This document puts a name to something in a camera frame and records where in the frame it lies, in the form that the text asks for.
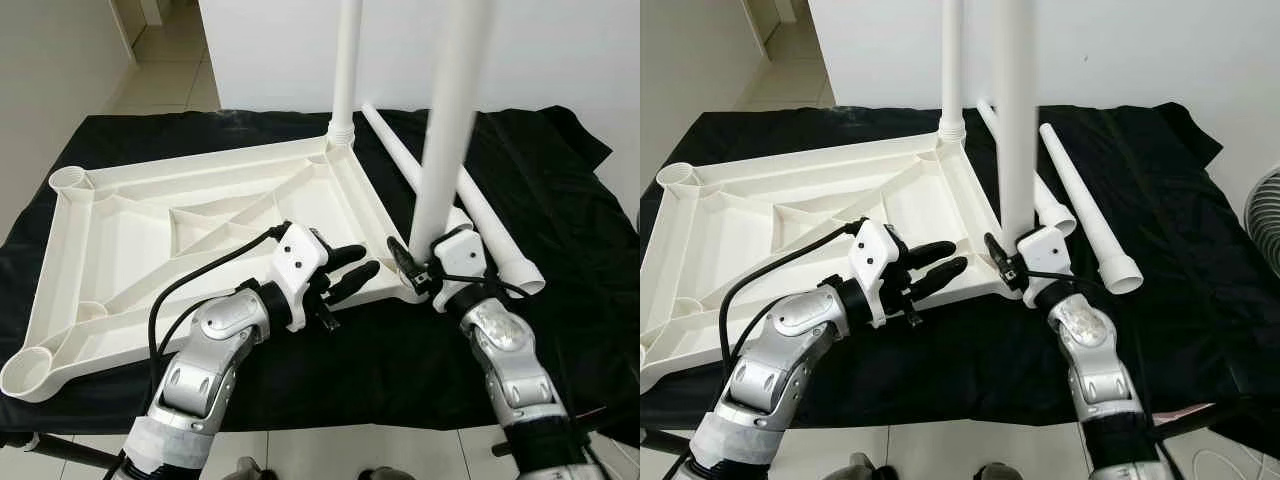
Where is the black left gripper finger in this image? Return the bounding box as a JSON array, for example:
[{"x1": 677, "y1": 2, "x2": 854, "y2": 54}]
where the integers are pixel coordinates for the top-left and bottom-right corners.
[
  {"x1": 913, "y1": 258, "x2": 970, "y2": 301},
  {"x1": 907, "y1": 240, "x2": 957, "y2": 270},
  {"x1": 332, "y1": 262, "x2": 381, "y2": 304},
  {"x1": 324, "y1": 243, "x2": 367, "y2": 274}
]

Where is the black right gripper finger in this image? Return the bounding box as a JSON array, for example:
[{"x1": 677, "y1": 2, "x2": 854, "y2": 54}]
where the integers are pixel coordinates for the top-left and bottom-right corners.
[
  {"x1": 985, "y1": 232, "x2": 1013, "y2": 285},
  {"x1": 388, "y1": 235, "x2": 419, "y2": 286}
]

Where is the white plastic table top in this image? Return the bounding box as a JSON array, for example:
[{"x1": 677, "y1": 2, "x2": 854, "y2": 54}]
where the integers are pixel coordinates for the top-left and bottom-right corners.
[
  {"x1": 640, "y1": 130, "x2": 1031, "y2": 394},
  {"x1": 0, "y1": 135, "x2": 431, "y2": 404}
]

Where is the white tapered table leg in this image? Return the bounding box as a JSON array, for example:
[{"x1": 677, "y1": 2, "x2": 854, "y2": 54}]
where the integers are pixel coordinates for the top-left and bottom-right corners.
[
  {"x1": 455, "y1": 165, "x2": 548, "y2": 297},
  {"x1": 992, "y1": 0, "x2": 1041, "y2": 246},
  {"x1": 360, "y1": 101, "x2": 474, "y2": 233},
  {"x1": 1038, "y1": 122, "x2": 1144, "y2": 296},
  {"x1": 408, "y1": 0, "x2": 496, "y2": 263},
  {"x1": 328, "y1": 0, "x2": 363, "y2": 149},
  {"x1": 973, "y1": 98, "x2": 1079, "y2": 239},
  {"x1": 936, "y1": 0, "x2": 969, "y2": 143}
]

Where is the black table cloth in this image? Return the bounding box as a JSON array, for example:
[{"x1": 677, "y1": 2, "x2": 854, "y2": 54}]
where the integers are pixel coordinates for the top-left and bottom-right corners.
[
  {"x1": 640, "y1": 100, "x2": 1280, "y2": 461},
  {"x1": 0, "y1": 105, "x2": 641, "y2": 446}
]

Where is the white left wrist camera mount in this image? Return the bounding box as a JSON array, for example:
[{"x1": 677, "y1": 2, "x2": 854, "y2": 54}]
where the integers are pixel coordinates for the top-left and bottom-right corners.
[
  {"x1": 848, "y1": 218, "x2": 906, "y2": 326},
  {"x1": 272, "y1": 222, "x2": 333, "y2": 319}
]

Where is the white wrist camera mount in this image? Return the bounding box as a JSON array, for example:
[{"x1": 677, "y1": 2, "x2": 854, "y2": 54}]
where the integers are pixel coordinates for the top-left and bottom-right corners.
[
  {"x1": 1015, "y1": 225, "x2": 1076, "y2": 301},
  {"x1": 848, "y1": 218, "x2": 906, "y2": 326},
  {"x1": 428, "y1": 226, "x2": 493, "y2": 313},
  {"x1": 272, "y1": 222, "x2": 333, "y2": 319}
]

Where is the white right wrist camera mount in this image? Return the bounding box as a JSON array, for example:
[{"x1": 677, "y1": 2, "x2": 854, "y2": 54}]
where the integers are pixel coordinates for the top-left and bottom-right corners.
[
  {"x1": 1015, "y1": 225, "x2": 1076, "y2": 301},
  {"x1": 428, "y1": 226, "x2": 493, "y2": 313}
]

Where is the black table frame leg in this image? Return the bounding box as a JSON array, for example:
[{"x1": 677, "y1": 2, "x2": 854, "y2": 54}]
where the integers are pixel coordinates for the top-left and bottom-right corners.
[
  {"x1": 1150, "y1": 400, "x2": 1246, "y2": 443},
  {"x1": 0, "y1": 430, "x2": 121, "y2": 473}
]

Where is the white pedestal fan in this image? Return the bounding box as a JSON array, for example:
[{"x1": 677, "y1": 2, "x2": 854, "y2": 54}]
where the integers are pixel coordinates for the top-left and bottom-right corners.
[{"x1": 1243, "y1": 192, "x2": 1280, "y2": 281}]

